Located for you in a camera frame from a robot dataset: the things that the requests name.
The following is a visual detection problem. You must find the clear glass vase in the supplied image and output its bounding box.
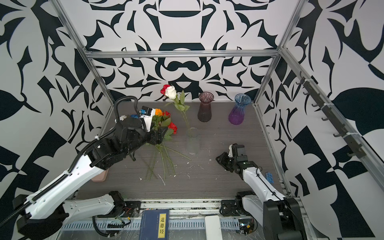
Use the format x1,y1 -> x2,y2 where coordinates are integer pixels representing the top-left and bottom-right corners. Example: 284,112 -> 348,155
186,128 -> 200,155

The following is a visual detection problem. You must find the red rose stem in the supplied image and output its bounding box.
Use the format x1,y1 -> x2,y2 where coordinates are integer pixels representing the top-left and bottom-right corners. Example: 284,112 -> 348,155
160,83 -> 193,136

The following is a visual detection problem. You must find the white rose stem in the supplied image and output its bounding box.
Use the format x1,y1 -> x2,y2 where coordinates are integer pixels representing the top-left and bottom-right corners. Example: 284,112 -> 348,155
164,85 -> 193,136

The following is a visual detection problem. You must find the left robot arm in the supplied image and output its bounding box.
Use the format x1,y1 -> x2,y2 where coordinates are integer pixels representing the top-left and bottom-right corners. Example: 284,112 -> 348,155
1,119 -> 168,240

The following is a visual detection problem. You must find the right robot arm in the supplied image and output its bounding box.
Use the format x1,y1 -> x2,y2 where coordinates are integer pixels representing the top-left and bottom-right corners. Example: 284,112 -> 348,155
216,144 -> 307,240

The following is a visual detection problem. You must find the bunch of artificial flowers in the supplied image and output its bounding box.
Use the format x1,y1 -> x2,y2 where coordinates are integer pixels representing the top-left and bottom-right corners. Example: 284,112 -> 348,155
140,107 -> 191,184

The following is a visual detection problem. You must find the blue purple glass vase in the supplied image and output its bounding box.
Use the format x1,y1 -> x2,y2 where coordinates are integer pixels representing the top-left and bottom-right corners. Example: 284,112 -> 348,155
229,94 -> 252,125

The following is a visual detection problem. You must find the dark purple glass vase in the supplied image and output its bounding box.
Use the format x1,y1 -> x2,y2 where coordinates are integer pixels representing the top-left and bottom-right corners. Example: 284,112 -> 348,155
198,92 -> 214,123

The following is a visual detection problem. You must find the white rectangular device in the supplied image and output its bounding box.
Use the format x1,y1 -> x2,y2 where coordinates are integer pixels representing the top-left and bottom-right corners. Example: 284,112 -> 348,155
205,215 -> 223,240

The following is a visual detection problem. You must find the blue book yellow label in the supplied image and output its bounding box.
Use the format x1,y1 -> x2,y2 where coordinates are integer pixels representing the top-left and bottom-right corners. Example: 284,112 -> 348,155
139,210 -> 170,240

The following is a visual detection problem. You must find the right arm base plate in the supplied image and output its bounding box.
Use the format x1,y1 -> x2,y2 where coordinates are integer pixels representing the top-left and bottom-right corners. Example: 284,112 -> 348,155
219,200 -> 246,217

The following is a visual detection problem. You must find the black corrugated cable hose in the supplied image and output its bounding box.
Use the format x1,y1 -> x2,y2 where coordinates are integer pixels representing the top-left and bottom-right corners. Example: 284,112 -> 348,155
0,95 -> 148,238

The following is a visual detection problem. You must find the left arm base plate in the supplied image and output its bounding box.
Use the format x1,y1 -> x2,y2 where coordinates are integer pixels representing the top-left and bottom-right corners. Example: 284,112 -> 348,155
97,201 -> 142,218

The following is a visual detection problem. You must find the black wall hook rail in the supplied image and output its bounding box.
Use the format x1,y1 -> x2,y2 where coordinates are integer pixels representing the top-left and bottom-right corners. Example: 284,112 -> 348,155
295,71 -> 384,187

